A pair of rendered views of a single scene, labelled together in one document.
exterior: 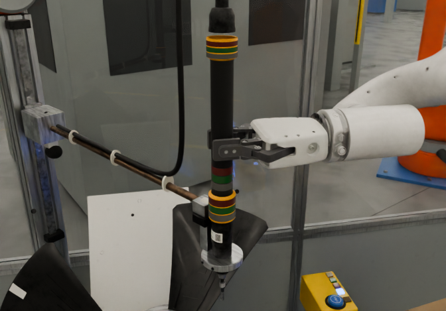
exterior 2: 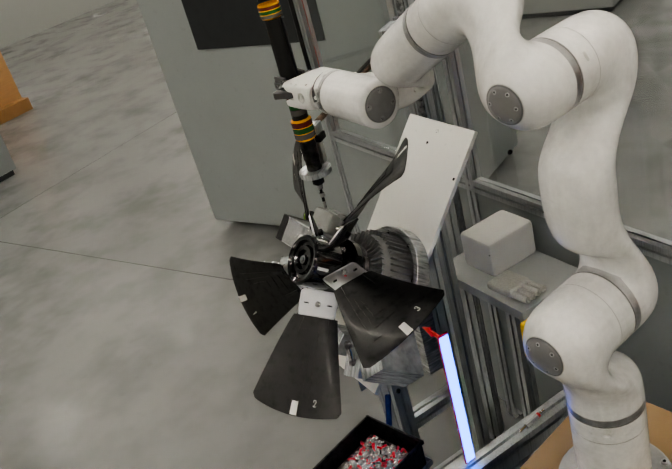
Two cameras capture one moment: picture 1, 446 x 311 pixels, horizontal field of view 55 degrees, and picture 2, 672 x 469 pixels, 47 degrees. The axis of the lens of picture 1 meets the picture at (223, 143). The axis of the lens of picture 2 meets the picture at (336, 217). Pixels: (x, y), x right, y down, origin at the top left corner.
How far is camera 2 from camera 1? 1.50 m
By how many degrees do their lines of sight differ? 69
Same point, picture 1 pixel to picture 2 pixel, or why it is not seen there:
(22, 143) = not seen: hidden behind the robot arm
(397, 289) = not seen: outside the picture
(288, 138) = (288, 85)
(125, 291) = (395, 206)
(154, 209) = (442, 143)
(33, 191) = not seen: hidden behind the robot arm
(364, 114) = (335, 79)
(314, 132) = (304, 85)
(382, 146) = (338, 110)
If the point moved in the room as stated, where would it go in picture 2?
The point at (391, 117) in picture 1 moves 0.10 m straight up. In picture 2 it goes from (345, 87) to (331, 30)
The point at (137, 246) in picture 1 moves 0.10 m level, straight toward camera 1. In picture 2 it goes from (417, 172) to (387, 188)
